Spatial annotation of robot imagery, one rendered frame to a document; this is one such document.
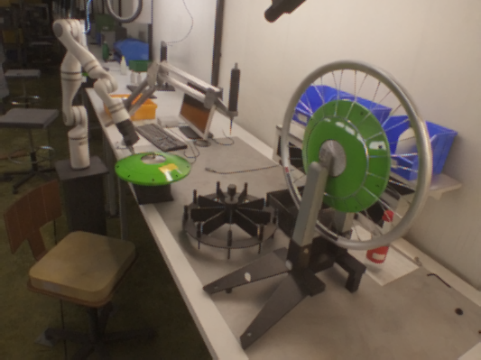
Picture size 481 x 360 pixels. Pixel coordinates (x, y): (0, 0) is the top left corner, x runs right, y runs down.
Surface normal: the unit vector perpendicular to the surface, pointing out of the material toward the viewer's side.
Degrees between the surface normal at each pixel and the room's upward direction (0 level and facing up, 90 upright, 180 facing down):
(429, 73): 90
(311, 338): 0
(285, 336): 0
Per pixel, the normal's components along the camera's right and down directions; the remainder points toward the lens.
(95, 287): 0.10, -0.91
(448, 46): -0.87, 0.11
